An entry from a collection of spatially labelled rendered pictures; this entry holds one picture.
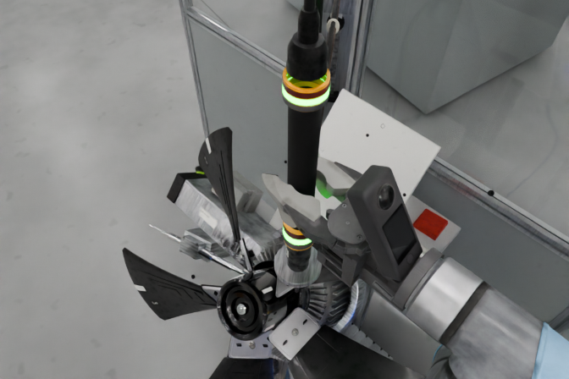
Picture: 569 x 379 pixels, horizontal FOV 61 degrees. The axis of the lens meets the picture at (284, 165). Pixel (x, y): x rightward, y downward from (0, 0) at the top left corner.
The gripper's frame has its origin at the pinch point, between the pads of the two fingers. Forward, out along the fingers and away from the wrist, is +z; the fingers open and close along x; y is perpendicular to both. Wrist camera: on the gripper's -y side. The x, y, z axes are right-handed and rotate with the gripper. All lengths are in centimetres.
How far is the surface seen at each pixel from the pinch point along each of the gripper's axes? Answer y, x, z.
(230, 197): 32.9, 6.3, 20.8
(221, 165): 30.4, 9.3, 26.5
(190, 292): 54, -8, 21
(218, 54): 79, 70, 105
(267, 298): 40.9, -1.1, 3.6
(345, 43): 31, 58, 34
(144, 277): 57, -12, 33
